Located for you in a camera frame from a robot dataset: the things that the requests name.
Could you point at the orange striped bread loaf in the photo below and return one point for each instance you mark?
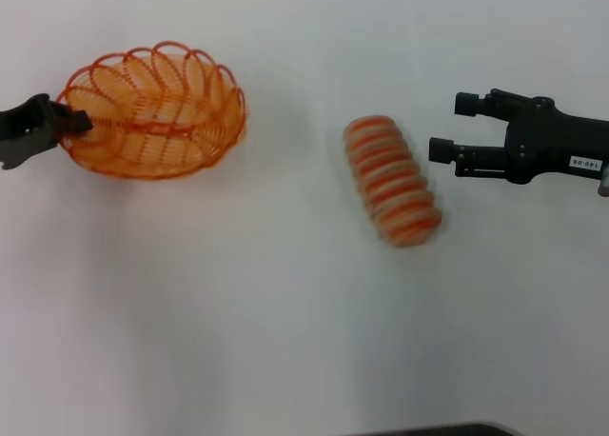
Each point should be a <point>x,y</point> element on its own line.
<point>392,184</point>

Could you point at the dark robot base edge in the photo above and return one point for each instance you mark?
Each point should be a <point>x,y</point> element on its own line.
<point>440,429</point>

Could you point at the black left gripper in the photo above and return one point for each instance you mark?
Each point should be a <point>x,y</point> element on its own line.
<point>24,136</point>

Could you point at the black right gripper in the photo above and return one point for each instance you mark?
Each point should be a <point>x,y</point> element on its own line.
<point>556,143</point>

